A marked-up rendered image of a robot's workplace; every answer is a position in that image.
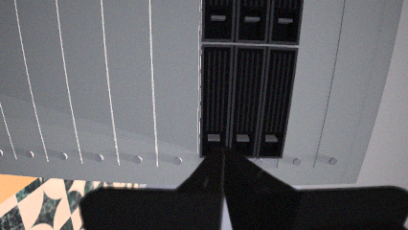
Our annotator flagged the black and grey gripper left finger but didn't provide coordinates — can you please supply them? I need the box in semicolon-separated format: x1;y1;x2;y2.
79;146;224;230

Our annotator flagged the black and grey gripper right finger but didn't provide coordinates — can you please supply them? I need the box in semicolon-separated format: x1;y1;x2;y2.
222;147;408;230

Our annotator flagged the light wooden board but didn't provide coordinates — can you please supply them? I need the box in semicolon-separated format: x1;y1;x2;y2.
0;174;37;204

